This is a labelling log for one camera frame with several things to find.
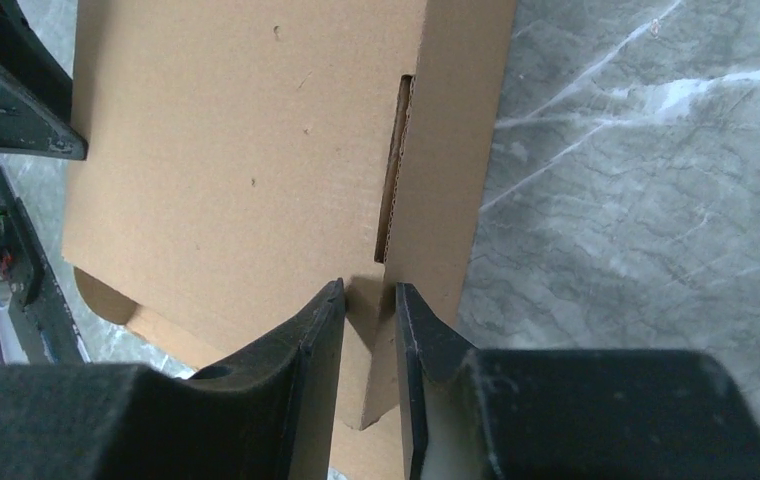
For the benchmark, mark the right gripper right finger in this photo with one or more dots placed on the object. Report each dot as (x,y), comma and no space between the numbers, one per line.
(487,413)

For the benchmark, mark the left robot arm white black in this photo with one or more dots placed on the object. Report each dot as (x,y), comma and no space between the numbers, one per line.
(29,291)

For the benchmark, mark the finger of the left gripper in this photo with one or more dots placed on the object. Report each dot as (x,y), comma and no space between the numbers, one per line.
(25,56)
(29,127)

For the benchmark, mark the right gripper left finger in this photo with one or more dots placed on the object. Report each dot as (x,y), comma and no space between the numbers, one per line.
(263,412)

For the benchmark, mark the brown cardboard box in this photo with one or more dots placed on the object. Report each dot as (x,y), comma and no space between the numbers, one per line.
(241,154)

